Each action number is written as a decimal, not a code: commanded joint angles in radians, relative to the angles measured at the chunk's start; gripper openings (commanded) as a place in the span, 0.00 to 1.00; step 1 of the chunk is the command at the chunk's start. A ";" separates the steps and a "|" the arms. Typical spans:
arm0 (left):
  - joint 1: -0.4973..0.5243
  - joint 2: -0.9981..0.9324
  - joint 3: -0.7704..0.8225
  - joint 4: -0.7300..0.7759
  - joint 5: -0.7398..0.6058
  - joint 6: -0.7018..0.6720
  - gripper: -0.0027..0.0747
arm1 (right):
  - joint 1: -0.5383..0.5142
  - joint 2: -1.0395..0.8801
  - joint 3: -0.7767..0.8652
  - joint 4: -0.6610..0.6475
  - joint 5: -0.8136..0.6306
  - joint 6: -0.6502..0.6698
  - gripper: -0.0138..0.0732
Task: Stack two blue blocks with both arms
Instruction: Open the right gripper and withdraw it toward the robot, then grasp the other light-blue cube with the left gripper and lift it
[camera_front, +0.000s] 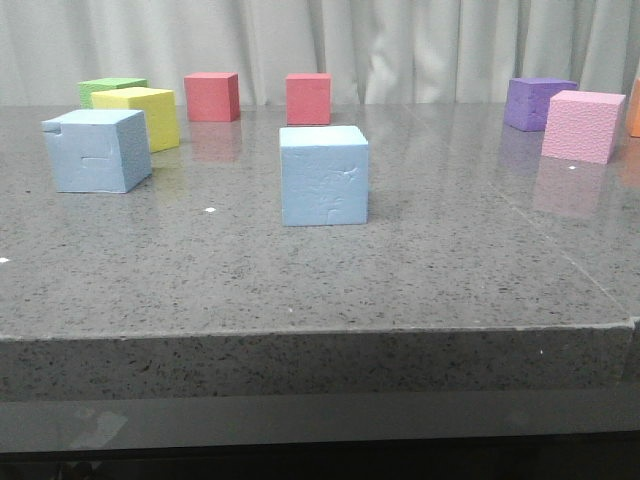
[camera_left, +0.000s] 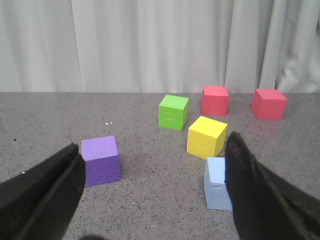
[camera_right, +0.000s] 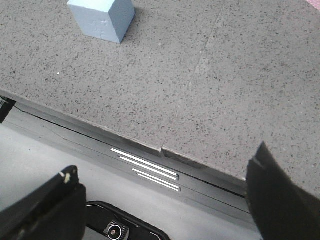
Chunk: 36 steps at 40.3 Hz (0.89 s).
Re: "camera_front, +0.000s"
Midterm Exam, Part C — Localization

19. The red foam cube left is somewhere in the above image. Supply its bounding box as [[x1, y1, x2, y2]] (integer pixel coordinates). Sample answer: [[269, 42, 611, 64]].
[[184, 72, 240, 122]]

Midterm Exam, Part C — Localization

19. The red foam cube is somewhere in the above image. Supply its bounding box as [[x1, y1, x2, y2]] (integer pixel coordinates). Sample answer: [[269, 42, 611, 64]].
[[184, 72, 240, 122], [285, 73, 332, 125]]

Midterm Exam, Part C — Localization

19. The light blue textured foam cube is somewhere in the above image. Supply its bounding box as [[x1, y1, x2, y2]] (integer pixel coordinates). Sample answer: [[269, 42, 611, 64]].
[[279, 125, 369, 226]]

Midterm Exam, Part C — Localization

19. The yellow foam cube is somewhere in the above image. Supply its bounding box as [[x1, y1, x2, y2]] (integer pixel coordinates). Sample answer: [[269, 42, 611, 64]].
[[91, 87, 180, 152]]

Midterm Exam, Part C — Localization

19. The red foam cube right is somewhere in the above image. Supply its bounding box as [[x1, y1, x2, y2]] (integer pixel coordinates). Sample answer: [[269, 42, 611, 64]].
[[285, 73, 332, 125]]

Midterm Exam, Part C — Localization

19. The pink foam cube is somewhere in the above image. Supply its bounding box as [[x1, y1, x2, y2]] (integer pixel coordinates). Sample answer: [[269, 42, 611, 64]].
[[541, 90, 626, 164]]

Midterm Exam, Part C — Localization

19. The purple foam cube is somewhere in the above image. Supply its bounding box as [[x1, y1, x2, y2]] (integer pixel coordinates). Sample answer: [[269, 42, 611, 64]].
[[504, 77, 579, 132]]

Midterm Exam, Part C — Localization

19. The light blue notched foam cube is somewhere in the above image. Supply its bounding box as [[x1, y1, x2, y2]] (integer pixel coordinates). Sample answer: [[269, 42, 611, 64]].
[[41, 109, 152, 193]]

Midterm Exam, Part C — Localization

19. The green foam cube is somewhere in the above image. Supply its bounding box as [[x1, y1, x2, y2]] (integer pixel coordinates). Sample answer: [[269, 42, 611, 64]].
[[77, 77, 148, 109]]

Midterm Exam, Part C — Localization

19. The white pleated curtain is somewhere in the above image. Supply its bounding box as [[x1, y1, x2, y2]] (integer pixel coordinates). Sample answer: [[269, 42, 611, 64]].
[[1, 1, 639, 106]]

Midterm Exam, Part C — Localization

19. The orange foam cube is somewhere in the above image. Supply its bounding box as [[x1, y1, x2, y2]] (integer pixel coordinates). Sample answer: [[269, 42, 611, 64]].
[[625, 78, 640, 138]]

